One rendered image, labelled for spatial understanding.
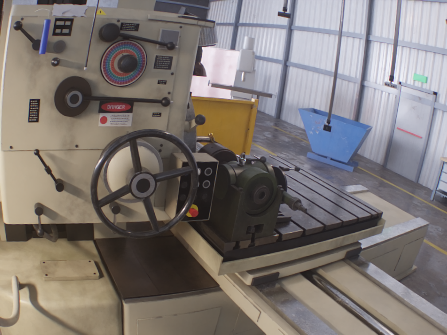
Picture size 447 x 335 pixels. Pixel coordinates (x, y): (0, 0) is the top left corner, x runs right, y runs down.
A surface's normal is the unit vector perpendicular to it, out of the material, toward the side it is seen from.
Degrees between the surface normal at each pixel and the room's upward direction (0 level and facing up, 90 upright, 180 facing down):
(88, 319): 90
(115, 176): 92
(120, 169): 87
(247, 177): 43
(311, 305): 0
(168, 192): 90
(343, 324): 0
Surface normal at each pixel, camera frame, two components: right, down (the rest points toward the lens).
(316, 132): -0.54, 0.17
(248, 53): -0.14, 0.27
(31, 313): 0.15, 0.32
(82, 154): 0.47, 0.33
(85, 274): 0.15, -0.94
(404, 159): -0.87, 0.01
